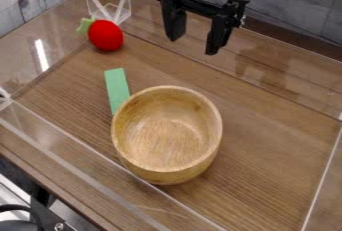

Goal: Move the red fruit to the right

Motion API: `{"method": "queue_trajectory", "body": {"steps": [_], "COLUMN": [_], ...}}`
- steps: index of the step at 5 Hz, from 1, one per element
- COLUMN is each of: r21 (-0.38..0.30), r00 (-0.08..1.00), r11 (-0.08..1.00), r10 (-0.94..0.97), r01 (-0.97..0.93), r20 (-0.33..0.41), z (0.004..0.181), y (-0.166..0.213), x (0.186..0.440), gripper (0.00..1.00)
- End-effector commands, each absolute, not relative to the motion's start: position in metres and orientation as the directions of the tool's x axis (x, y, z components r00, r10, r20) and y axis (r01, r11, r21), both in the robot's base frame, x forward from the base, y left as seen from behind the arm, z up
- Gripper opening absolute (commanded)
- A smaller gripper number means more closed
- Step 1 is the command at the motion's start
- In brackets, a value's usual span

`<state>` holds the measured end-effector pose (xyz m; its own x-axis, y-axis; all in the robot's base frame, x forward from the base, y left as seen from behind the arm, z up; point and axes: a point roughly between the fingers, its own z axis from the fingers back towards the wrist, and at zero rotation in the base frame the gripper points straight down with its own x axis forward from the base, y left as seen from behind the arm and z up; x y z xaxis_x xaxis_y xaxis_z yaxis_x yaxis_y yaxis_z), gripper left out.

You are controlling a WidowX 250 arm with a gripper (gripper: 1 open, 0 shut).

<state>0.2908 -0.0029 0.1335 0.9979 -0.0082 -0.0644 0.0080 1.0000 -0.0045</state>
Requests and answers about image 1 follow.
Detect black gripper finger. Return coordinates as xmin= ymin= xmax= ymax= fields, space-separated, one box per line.
xmin=160 ymin=0 xmax=186 ymax=41
xmin=205 ymin=6 xmax=234 ymax=55

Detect red felt fruit green stem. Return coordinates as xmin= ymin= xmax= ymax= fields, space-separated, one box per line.
xmin=75 ymin=18 xmax=124 ymax=52

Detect clear acrylic tray walls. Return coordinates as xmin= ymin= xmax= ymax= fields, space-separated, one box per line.
xmin=0 ymin=0 xmax=342 ymax=231

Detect round wooden bowl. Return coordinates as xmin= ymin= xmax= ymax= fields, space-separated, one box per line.
xmin=110 ymin=85 xmax=222 ymax=185

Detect black table leg bracket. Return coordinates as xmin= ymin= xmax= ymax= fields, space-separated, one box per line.
xmin=30 ymin=187 xmax=75 ymax=231

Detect black cable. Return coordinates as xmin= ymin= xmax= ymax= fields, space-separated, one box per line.
xmin=0 ymin=203 xmax=45 ymax=231

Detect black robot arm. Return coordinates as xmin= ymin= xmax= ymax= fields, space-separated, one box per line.
xmin=157 ymin=0 xmax=249 ymax=55

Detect green flat strip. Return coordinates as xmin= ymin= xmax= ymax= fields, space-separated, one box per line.
xmin=104 ymin=68 xmax=129 ymax=113

